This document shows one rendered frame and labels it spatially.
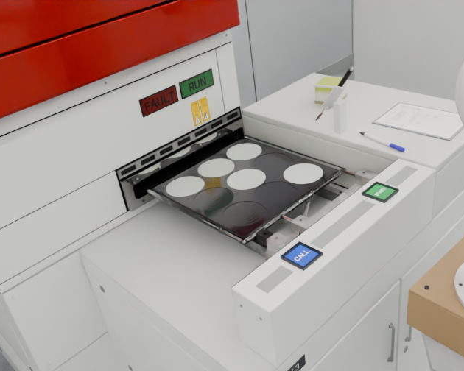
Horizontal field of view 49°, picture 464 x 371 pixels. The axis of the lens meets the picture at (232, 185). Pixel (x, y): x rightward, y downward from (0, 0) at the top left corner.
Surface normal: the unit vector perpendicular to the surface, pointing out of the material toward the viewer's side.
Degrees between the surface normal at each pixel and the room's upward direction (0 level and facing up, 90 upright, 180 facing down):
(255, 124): 90
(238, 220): 0
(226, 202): 0
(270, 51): 90
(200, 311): 0
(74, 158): 90
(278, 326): 90
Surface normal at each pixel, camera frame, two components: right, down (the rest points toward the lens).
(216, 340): -0.13, -0.84
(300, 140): -0.72, 0.44
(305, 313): 0.69, 0.30
